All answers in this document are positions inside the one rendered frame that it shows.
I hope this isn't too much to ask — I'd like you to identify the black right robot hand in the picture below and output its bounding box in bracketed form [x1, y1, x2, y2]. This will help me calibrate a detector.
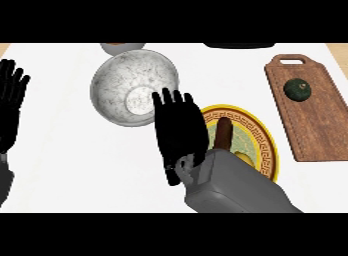
[150, 87, 210, 187]

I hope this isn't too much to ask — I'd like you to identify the yellow lemon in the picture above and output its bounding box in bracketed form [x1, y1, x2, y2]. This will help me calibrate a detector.
[233, 150, 256, 168]

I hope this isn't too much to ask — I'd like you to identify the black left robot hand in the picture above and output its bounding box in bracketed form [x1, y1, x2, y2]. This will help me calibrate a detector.
[0, 58, 32, 156]

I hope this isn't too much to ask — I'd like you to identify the small grey bowl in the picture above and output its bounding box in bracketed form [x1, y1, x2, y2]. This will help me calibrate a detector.
[100, 42, 147, 57]

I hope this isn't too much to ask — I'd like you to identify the brown sweet potato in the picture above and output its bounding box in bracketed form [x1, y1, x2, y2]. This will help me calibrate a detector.
[213, 116, 234, 152]

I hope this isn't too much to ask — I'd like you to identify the white marble bowl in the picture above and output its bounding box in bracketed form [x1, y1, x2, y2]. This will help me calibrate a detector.
[88, 48, 181, 128]

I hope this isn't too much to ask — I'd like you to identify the dark green avocado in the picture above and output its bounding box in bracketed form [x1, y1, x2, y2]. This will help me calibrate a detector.
[281, 77, 312, 102]

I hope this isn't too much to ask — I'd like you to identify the black appliance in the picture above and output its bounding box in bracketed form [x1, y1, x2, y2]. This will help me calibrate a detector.
[202, 42, 277, 50]

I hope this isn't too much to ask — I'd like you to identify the wooden cutting board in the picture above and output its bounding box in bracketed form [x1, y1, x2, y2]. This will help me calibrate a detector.
[262, 53, 348, 163]

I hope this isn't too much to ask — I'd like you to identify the yellow patterned plate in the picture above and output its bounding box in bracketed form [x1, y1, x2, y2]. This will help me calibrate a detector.
[199, 103, 280, 183]

